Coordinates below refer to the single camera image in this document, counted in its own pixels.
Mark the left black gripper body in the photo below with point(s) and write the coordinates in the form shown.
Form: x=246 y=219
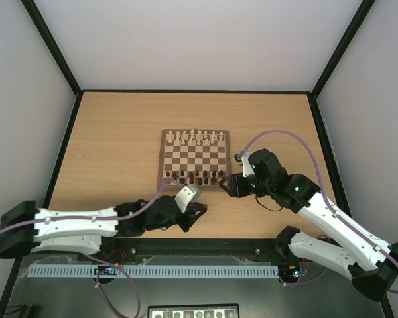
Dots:
x=184 y=224

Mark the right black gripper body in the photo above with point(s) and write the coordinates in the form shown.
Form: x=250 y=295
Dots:
x=235 y=185

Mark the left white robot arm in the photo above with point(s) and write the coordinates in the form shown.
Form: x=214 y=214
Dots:
x=26 y=229

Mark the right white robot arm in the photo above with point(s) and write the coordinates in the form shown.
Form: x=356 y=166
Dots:
x=370 y=263

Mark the wooden chess board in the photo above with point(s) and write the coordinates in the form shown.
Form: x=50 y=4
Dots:
x=192 y=159

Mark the white chess pieces row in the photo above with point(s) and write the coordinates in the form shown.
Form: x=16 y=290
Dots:
x=195 y=137

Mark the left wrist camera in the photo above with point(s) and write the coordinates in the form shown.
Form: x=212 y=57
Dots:
x=188 y=194

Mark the black aluminium frame rail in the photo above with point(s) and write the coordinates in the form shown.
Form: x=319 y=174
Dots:
x=199 y=246

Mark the white slotted cable duct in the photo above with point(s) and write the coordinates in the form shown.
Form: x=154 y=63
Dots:
x=152 y=271

